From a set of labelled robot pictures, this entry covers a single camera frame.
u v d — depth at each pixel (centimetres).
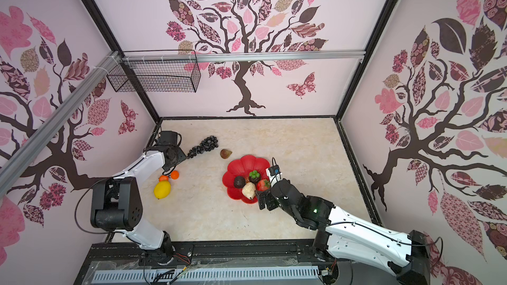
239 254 74
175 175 93
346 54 92
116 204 45
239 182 86
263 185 87
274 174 63
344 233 47
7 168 49
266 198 63
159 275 72
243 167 97
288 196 52
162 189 86
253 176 90
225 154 100
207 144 103
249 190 84
